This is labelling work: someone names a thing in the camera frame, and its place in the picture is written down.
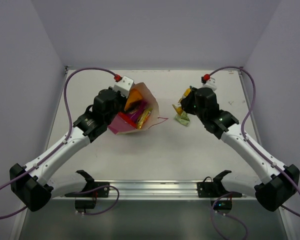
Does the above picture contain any small green snack packet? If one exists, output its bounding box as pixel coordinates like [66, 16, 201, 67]
[174, 112, 191, 127]

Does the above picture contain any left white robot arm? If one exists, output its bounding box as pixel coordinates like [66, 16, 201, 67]
[9, 86, 130, 212]

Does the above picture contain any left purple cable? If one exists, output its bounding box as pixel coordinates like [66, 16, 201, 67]
[0, 66, 122, 220]

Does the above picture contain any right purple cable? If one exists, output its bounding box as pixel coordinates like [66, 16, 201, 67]
[201, 65, 300, 219]

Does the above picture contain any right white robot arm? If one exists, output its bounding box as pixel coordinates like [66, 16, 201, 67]
[180, 87, 300, 212]

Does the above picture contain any orange snack bag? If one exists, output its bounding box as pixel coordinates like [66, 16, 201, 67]
[124, 89, 143, 111]

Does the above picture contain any purple cable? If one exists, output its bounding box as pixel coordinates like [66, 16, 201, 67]
[201, 65, 300, 219]
[0, 66, 122, 220]

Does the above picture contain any pink and tan paper bag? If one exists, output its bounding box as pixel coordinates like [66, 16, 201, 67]
[108, 82, 168, 135]

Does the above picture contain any aluminium front rail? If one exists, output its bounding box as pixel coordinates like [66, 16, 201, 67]
[46, 175, 261, 200]

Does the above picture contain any red snack pack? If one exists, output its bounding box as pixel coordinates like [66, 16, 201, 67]
[118, 112, 137, 129]

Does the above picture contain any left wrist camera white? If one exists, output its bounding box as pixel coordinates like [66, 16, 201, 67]
[113, 76, 135, 98]

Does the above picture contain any yellow snack pack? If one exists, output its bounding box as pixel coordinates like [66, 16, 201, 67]
[171, 86, 192, 115]

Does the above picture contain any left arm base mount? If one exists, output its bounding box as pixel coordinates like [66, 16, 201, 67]
[65, 181, 110, 198]

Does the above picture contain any magenta snack pack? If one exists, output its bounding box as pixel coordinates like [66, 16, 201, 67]
[125, 100, 148, 122]

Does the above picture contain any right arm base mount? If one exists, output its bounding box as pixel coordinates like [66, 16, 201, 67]
[196, 170, 232, 198]

